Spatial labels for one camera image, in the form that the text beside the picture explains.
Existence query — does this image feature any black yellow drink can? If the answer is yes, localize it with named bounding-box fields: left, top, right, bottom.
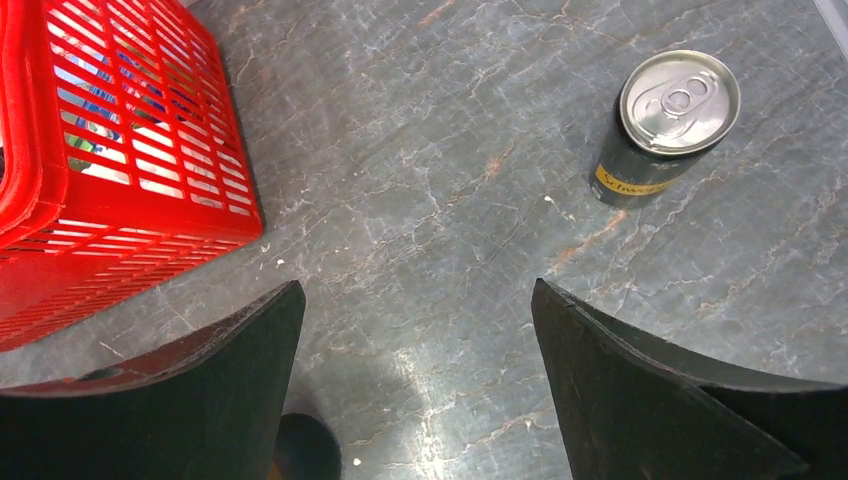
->
left=589, top=50, right=741, bottom=210

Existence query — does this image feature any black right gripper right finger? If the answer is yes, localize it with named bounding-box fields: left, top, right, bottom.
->
left=531, top=279, right=847, bottom=479

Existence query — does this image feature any red plastic shopping basket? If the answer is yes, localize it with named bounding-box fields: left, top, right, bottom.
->
left=1, top=1, right=262, bottom=351

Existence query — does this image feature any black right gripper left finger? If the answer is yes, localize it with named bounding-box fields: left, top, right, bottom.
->
left=1, top=281, right=306, bottom=479

